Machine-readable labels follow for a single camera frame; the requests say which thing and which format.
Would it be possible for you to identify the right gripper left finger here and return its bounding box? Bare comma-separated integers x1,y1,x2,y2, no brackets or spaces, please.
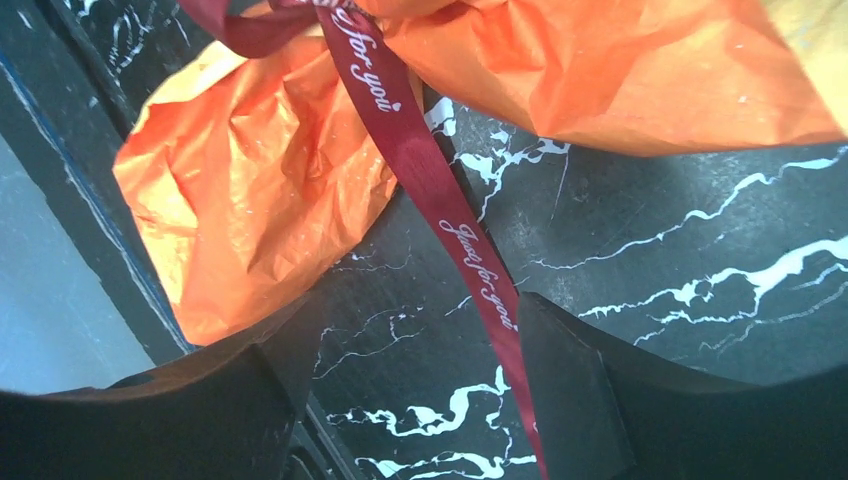
1,299,326,479

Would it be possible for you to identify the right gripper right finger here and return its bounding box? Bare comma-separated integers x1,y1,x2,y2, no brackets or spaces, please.
518,292,847,479

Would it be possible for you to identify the orange wrapping paper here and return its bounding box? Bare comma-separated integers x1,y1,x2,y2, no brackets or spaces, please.
114,1,847,345

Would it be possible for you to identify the dark red ribbon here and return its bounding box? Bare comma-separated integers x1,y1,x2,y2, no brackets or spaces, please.
180,1,549,478

